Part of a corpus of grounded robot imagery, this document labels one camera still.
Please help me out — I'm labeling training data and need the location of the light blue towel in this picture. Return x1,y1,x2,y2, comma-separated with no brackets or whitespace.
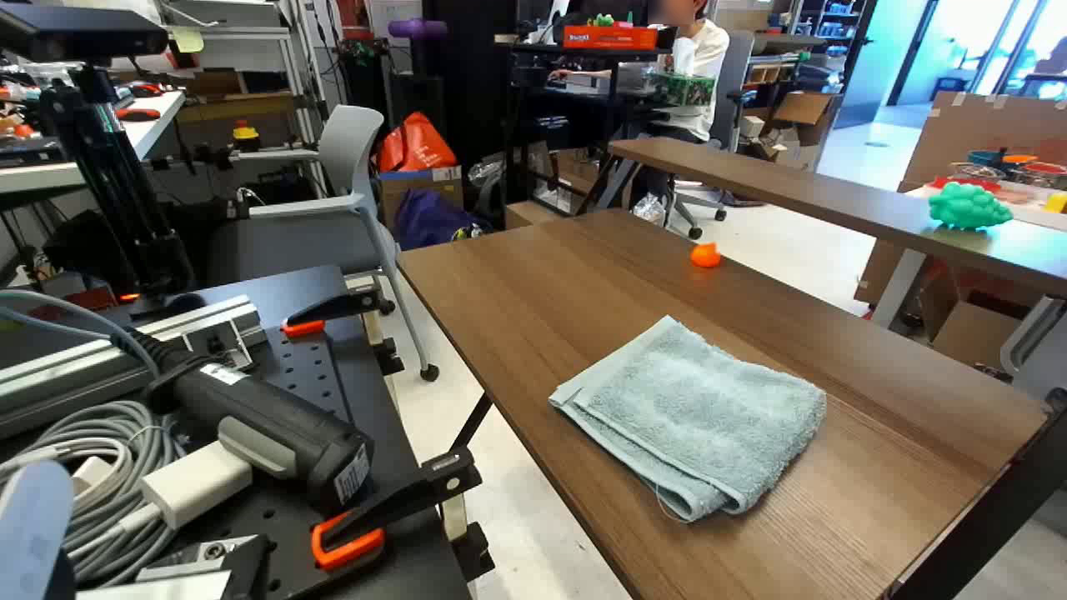
548,312,830,527

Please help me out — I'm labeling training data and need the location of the purple bag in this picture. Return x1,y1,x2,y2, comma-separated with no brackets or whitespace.
393,186,482,251

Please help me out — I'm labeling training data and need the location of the cardboard box under bag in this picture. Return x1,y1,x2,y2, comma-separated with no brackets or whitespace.
372,165,467,226

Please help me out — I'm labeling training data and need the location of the small orange toy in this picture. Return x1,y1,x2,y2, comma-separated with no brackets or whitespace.
688,241,727,272

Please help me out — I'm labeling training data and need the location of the orange bag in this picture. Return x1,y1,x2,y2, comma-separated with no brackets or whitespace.
372,110,460,177

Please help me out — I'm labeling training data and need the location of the light grey office chair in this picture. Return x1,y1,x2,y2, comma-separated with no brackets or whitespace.
204,103,443,385

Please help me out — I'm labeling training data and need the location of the long wooden side table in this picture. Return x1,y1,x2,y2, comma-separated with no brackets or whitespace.
608,132,1067,336

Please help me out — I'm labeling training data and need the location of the black cylindrical device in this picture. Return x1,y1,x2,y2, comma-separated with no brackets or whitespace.
148,356,378,517

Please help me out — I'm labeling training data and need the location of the person in white shirt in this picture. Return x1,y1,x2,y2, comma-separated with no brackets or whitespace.
643,0,733,142

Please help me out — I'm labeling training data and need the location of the white power adapter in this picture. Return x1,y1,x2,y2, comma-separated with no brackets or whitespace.
140,441,256,530

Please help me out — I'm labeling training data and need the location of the white workbench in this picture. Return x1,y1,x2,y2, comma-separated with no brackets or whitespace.
0,86,191,199

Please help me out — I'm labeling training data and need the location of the cardboard box under table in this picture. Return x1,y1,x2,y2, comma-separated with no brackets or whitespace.
852,237,1040,373

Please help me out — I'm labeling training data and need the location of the green bumpy ball toy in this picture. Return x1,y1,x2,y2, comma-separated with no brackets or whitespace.
926,179,1018,237

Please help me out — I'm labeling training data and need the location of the large cardboard sheet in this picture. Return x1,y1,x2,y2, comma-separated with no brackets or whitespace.
897,93,1067,195

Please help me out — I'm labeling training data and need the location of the tray of colourful toys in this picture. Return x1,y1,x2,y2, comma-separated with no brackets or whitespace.
944,147,1067,217

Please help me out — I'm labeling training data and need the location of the pale grey rounded object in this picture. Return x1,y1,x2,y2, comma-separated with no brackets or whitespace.
0,459,79,600

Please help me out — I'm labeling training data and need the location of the black orange-handled bar clamp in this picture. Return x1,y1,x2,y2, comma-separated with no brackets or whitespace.
280,282,396,342

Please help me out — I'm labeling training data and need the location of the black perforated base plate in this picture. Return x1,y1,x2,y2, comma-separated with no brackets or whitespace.
0,262,497,600

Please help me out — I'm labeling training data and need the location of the black camera tripod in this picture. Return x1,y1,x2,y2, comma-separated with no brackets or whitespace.
35,59,196,305

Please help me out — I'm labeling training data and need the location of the grey cable bundle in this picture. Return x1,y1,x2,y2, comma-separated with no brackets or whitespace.
0,396,188,588

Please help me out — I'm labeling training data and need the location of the aluminium extrusion rail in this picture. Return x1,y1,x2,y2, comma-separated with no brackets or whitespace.
0,295,270,442

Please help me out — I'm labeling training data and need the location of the black stereo camera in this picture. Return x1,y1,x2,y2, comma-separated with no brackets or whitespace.
0,2,171,65

